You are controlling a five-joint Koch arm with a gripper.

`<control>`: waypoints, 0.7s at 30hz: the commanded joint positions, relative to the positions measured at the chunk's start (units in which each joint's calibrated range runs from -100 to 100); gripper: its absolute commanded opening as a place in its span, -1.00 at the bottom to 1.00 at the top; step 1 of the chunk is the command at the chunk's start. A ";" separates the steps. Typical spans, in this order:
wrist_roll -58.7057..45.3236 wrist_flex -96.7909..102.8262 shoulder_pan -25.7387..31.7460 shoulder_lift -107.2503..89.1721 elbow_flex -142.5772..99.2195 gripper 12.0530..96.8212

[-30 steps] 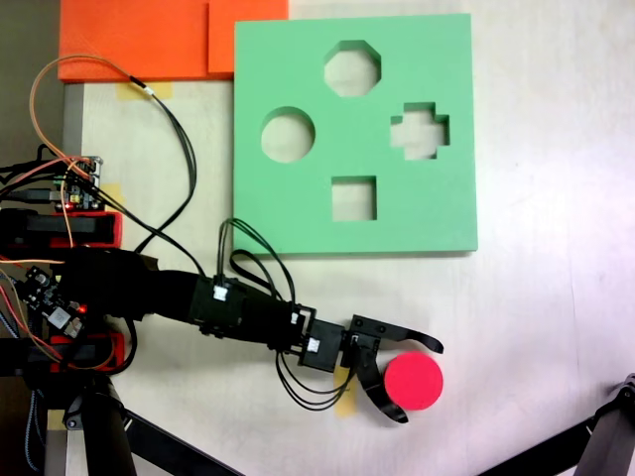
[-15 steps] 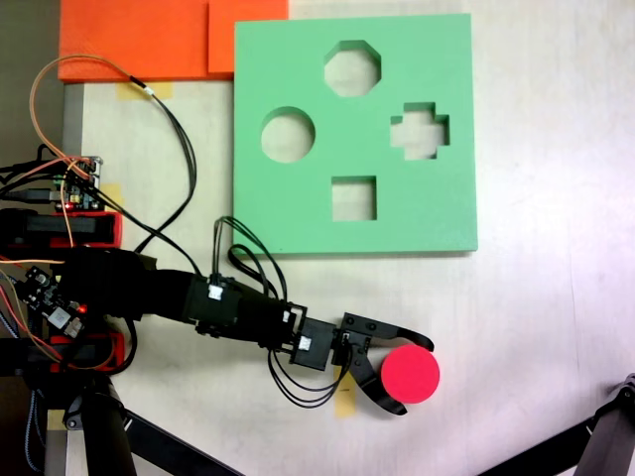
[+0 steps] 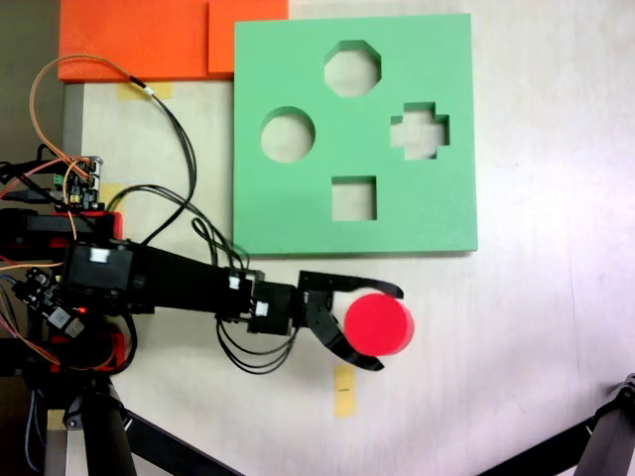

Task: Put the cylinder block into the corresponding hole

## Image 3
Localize black tripod leg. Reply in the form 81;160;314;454
577;374;635;476
63;376;138;476

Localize long black cable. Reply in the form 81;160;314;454
127;73;198;247

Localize raised orange block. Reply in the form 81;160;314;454
207;0;290;74

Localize red cylinder block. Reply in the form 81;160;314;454
343;292;417;357

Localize long orange wire loop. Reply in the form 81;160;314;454
30;54;134;173

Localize flat orange block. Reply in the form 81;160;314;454
58;0;210;83

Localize wide yellow tape strip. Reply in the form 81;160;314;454
116;81;174;102

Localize marked yellow tape strip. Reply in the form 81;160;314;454
333;365;357;419

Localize green shape sorting board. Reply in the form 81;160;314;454
231;13;479;258

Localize thin black tripod brace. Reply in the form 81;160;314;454
122;409;245;476
478;416;596;476

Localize small black circuit board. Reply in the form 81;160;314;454
12;267;88;343

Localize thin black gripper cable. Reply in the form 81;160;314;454
190;217;250;273

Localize black controller circuit board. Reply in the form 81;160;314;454
52;156;108;212

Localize black base servo cable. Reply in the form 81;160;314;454
105;183;237;259

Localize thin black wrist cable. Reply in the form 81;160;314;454
215;316;302;376

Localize braided grey cable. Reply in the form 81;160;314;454
24;389;42;473

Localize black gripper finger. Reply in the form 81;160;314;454
304;305;385;373
296;270;405;300

